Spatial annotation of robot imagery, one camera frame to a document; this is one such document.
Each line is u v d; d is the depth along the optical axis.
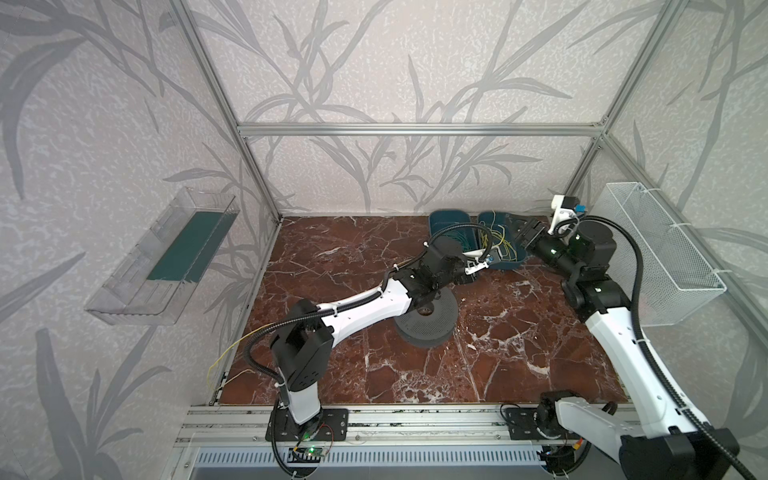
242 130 0.94
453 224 1.16
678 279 0.60
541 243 0.62
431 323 0.85
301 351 0.45
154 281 0.63
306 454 0.71
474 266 0.64
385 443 0.72
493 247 0.65
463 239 1.15
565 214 0.62
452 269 0.64
